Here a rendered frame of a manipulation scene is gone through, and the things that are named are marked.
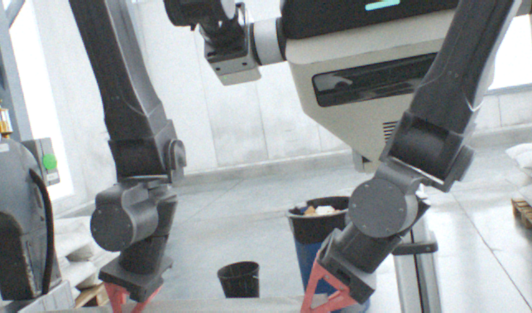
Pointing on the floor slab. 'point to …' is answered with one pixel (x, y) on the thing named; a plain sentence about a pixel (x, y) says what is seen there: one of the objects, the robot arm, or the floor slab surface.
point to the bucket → (240, 280)
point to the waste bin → (325, 223)
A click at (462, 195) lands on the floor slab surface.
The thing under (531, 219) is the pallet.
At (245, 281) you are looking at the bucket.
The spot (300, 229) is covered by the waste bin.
